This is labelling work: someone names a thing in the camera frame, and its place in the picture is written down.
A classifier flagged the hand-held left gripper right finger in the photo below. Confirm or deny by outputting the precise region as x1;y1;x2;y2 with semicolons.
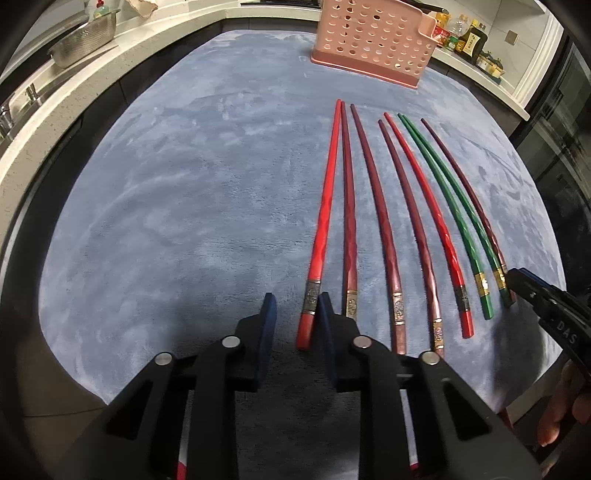
316;292;541;480

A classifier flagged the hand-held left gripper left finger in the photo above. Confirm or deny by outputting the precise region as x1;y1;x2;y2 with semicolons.
55;292;278;480

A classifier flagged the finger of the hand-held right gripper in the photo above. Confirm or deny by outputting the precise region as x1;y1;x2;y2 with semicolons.
519;268;566;296
507;270;552;319

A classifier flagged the green chopstick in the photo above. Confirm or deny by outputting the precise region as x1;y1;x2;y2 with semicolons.
398;113;496;320
403;115;516;308

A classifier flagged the bright red chopstick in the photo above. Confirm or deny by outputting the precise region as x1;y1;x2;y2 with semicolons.
383;112;475;340
295;98;343;350

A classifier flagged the maroon chopstick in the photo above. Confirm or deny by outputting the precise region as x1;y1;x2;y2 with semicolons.
350;104;410;355
378;119;446;360
420;118;517;301

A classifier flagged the dark red chopstick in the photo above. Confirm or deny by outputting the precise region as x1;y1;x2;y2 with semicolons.
341;102;359;319

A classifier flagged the pink perforated chopstick holder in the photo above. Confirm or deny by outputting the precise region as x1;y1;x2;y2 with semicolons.
310;0;439;89

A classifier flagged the person's right hand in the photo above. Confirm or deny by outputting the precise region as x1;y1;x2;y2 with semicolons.
537;360;591;448

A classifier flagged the black glass door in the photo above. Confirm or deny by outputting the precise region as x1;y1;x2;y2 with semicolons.
508;28;591;324

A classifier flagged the row of small jars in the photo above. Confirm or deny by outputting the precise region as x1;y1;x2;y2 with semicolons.
478;53;506;78

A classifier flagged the white stone countertop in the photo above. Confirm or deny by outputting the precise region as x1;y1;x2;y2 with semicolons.
0;0;532;185

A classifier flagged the chrome faucet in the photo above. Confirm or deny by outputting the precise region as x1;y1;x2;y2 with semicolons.
0;85;40;139

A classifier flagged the metal colander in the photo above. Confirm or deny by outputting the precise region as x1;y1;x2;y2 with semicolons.
48;9;122;69

